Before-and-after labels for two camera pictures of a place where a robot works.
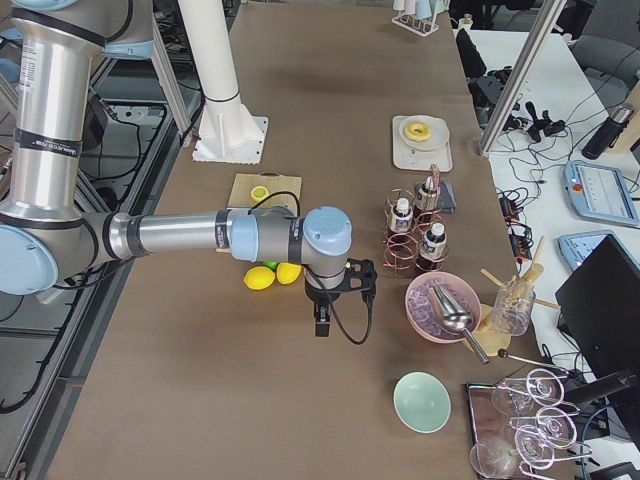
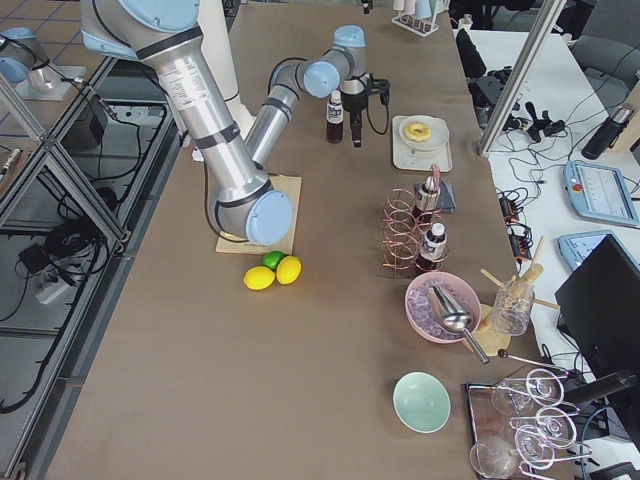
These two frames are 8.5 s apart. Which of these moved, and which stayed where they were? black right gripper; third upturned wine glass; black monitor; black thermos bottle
Moved: black right gripper
Stayed: third upturned wine glass; black monitor; black thermos bottle
